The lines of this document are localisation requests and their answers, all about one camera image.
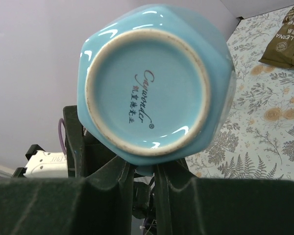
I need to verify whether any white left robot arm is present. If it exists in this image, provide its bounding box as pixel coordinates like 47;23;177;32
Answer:
12;105;116;178

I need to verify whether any brown snack bag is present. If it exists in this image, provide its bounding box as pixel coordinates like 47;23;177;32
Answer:
259;6;294;69

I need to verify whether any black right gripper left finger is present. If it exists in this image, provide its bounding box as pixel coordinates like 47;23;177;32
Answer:
0;157;132;235

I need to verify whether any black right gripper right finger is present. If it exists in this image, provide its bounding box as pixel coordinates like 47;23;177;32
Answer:
154;161;294;235

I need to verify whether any light blue mug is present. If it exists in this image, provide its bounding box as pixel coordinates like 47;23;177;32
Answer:
77;4;236;176

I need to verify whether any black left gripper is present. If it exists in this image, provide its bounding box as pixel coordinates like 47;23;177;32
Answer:
63;105;116;178

